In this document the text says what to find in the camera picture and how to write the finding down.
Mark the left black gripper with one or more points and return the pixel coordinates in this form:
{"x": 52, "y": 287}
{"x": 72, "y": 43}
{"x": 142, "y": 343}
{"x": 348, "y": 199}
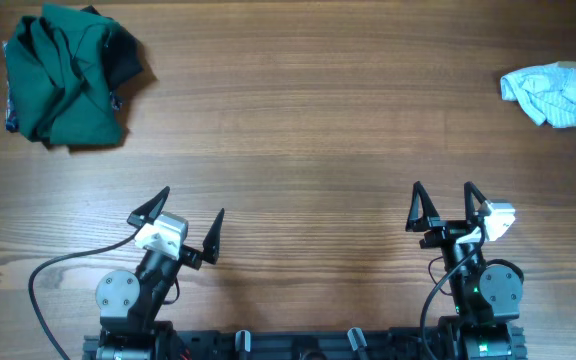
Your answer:
{"x": 191, "y": 256}

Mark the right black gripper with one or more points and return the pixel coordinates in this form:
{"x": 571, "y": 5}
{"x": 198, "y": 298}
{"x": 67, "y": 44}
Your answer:
{"x": 447, "y": 232}

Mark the light blue striped baby pants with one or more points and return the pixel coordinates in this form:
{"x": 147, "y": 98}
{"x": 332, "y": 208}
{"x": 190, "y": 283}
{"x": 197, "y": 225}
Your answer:
{"x": 546, "y": 94}

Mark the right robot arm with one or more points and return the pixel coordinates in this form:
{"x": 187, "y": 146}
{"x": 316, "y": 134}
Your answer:
{"x": 486, "y": 293}

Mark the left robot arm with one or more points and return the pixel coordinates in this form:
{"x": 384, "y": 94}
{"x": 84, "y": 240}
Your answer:
{"x": 130, "y": 301}

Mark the white olive tan folded garment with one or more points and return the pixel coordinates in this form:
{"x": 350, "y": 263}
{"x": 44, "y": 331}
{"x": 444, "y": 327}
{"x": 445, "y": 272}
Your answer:
{"x": 567, "y": 64}

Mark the blue patterned cloth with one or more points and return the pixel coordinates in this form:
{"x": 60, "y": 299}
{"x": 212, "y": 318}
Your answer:
{"x": 11, "y": 122}

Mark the green cloth bag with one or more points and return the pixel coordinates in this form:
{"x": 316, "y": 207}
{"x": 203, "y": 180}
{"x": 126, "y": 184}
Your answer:
{"x": 56, "y": 78}

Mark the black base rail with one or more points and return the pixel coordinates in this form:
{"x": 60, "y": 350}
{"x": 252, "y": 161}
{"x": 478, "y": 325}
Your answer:
{"x": 393, "y": 344}

